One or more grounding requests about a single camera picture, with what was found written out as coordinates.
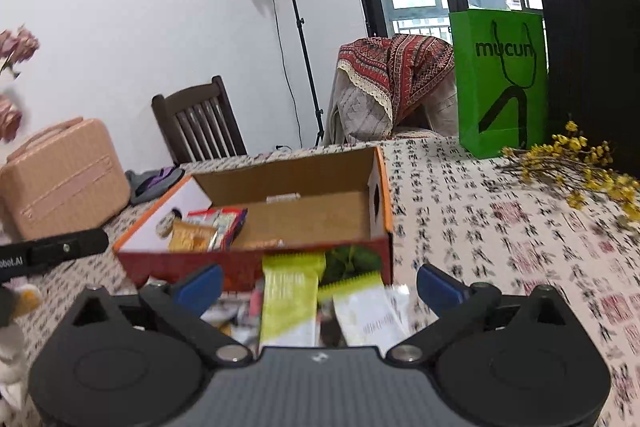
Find red snack packet in box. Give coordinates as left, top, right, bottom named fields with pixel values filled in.
left=184, top=207, right=247, bottom=251

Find black paper bag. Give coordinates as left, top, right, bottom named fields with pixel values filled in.
left=542, top=0, right=640, bottom=176

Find orange cardboard box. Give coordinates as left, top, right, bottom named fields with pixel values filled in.
left=113, top=146, right=393, bottom=291

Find grey purple folded cloth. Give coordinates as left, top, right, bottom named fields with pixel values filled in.
left=125, top=166, right=186, bottom=206

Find green white bar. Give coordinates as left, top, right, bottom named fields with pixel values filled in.
left=318, top=272, right=410, bottom=357
left=259, top=254, right=326, bottom=350

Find dark wooden chair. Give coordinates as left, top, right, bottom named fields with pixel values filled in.
left=151, top=76, right=247, bottom=165

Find green mucun paper bag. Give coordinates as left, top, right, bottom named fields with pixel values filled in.
left=449, top=10, right=548, bottom=158

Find chair under draped cloth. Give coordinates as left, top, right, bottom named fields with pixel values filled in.
left=322, top=69, right=458, bottom=145

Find pink artificial flowers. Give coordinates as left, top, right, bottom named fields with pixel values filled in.
left=1, top=25, right=40, bottom=143

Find yellow dried flower sprig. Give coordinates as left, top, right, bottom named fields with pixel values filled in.
left=501, top=120, right=639, bottom=223

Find pink vanity suitcase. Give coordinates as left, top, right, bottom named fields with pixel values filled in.
left=1, top=117, right=130, bottom=242

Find red patterned draped cloth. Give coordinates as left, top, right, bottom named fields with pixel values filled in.
left=337, top=34, right=454, bottom=124

